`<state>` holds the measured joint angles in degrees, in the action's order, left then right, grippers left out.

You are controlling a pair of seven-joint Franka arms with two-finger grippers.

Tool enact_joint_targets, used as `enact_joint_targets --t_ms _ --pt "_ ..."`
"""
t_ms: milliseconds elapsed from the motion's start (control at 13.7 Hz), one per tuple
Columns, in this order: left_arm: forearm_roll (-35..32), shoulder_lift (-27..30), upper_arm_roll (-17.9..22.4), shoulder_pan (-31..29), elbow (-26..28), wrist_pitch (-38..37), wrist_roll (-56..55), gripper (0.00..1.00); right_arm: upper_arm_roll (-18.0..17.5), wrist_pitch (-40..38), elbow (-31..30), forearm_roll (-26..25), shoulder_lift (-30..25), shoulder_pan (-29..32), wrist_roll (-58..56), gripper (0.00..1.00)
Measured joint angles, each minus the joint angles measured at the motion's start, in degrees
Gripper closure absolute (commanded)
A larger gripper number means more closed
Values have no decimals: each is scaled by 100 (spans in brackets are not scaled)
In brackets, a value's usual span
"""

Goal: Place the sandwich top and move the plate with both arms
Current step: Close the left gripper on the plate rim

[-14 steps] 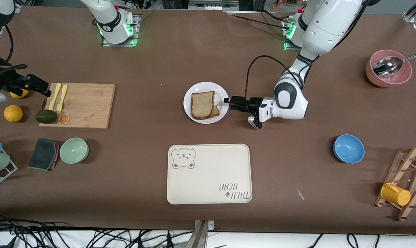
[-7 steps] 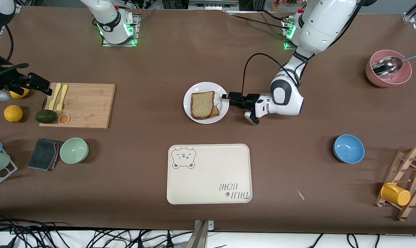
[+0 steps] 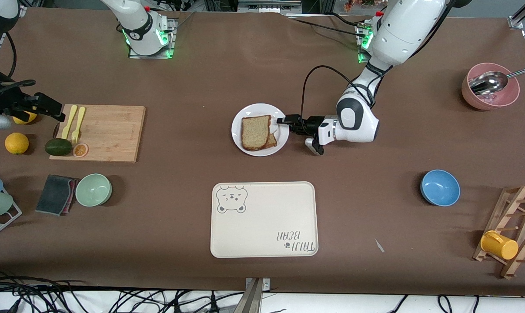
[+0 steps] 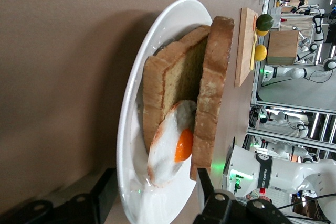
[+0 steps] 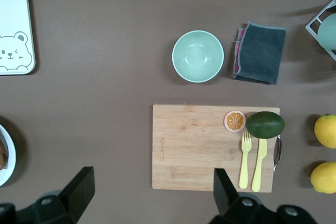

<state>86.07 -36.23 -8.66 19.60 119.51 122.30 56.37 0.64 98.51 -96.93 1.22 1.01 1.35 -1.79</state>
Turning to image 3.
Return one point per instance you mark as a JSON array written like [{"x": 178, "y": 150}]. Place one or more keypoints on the wooden mug rack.
[{"x": 516, "y": 204}]

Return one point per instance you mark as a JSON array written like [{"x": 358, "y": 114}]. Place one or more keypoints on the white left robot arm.
[{"x": 401, "y": 30}]

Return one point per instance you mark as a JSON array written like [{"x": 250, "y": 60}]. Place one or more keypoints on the brown table cover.
[{"x": 179, "y": 108}]

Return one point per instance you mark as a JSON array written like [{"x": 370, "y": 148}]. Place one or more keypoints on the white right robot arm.
[{"x": 140, "y": 30}]

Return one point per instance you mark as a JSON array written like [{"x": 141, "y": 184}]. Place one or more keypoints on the colourful toy pile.
[{"x": 358, "y": 3}]

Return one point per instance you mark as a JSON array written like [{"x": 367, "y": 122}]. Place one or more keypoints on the cream bear print tray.
[{"x": 262, "y": 221}]

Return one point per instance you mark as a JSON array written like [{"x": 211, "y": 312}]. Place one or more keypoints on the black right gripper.
[{"x": 11, "y": 101}]

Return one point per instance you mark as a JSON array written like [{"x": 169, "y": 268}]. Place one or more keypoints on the bamboo cutting board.
[{"x": 105, "y": 130}]

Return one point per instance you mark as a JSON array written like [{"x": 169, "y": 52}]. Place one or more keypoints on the blue bowl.
[{"x": 439, "y": 188}]

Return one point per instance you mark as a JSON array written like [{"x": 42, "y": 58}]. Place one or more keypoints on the brown bread slice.
[
  {"x": 255, "y": 132},
  {"x": 272, "y": 141}
]

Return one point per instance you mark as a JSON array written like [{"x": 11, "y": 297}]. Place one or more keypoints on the pink cloth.
[{"x": 72, "y": 195}]

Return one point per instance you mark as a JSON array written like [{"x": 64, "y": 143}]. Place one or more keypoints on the metal camera pole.
[{"x": 251, "y": 300}]

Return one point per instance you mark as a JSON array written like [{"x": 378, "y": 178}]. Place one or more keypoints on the green avocado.
[{"x": 58, "y": 147}]

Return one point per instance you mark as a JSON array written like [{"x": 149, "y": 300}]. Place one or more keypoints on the metal frame equipment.
[{"x": 266, "y": 5}]

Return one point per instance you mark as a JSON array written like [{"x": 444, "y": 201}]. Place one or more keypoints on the pink bowl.
[{"x": 510, "y": 93}]

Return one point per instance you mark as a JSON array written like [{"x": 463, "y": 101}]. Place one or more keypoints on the toy fried egg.
[{"x": 274, "y": 128}]

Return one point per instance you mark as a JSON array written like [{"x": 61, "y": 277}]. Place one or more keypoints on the clear ice cube pieces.
[{"x": 490, "y": 99}]

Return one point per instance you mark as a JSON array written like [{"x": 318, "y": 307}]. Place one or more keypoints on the yellow plastic knife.
[{"x": 67, "y": 126}]

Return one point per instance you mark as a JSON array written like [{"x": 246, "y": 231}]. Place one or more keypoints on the aluminium profile bar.
[{"x": 521, "y": 15}]

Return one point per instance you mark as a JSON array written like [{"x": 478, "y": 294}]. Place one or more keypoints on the pale green bowl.
[{"x": 93, "y": 190}]

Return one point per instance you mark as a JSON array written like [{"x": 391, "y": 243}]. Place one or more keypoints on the white round plate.
[{"x": 237, "y": 130}]

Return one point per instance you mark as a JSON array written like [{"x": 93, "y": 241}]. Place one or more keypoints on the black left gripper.
[{"x": 311, "y": 123}]

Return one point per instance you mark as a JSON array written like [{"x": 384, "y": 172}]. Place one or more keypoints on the orange fruit slice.
[{"x": 80, "y": 150}]

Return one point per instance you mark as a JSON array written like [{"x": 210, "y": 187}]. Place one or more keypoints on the metal scoop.
[{"x": 488, "y": 82}]

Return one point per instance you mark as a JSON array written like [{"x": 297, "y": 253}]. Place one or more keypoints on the grey folded cloth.
[{"x": 53, "y": 194}]

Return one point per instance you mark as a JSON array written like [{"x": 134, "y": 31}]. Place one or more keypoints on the yellow plastic fork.
[{"x": 79, "y": 121}]

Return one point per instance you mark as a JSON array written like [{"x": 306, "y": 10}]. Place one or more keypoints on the yellow mug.
[{"x": 499, "y": 245}]

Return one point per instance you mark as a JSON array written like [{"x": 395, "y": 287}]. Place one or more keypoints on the white paper scrap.
[{"x": 379, "y": 245}]

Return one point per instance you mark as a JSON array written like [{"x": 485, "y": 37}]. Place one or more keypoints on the yellow lemon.
[
  {"x": 25, "y": 119},
  {"x": 17, "y": 143}
]

